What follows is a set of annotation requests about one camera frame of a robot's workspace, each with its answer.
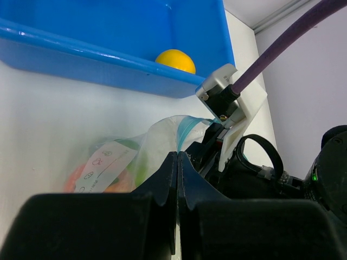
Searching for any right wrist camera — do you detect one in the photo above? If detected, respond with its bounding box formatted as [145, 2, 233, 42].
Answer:
[195, 63, 267, 172]

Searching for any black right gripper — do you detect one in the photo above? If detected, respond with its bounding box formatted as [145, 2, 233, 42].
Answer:
[186, 123, 304, 199]

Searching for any blue plastic bin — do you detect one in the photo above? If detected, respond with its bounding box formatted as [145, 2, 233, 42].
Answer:
[1, 1, 235, 98]

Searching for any orange fake peach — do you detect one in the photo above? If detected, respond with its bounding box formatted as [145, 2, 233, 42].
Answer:
[63, 164, 131, 193]

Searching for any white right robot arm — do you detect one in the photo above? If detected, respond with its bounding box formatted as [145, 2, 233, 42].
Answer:
[186, 123, 346, 229]

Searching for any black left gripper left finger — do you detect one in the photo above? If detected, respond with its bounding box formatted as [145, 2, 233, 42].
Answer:
[1, 152, 178, 259]

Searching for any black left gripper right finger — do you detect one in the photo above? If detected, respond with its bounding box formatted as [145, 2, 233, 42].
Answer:
[177, 152, 346, 259]

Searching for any clear zip top bag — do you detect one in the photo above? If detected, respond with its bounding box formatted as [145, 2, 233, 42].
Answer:
[63, 115, 213, 193]

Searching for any yellow fake lemon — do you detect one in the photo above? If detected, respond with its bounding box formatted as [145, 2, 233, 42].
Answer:
[155, 49, 196, 74]

